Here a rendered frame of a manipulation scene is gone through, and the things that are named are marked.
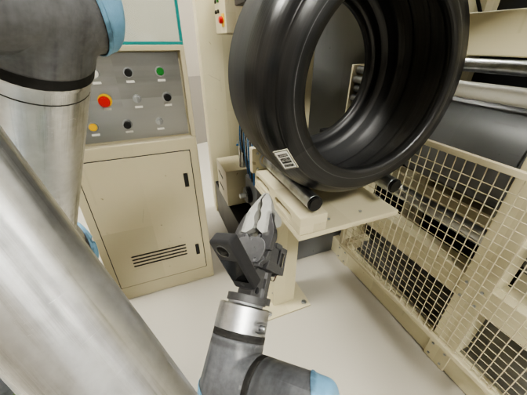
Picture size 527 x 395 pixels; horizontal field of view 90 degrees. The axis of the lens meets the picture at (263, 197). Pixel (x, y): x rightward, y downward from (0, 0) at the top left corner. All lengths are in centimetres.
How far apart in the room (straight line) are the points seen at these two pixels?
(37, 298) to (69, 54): 24
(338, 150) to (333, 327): 95
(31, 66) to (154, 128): 99
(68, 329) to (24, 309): 3
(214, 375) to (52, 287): 31
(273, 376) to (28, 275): 32
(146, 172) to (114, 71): 42
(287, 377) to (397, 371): 114
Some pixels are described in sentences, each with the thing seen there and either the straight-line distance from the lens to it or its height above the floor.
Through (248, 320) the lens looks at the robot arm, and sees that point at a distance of 47.
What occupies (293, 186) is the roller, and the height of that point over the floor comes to 91.
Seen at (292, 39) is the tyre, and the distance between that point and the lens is 57.
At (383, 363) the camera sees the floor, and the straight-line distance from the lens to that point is 155.
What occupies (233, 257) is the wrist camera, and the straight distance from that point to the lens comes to 44.
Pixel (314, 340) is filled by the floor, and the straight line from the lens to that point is 152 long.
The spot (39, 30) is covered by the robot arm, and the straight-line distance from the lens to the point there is 34.
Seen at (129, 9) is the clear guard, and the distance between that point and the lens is 127.
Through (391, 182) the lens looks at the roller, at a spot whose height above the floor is 92.
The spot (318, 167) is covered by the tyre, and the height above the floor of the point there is 101.
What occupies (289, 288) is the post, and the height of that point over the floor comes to 11.
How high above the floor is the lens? 128
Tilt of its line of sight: 30 degrees down
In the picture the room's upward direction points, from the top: straight up
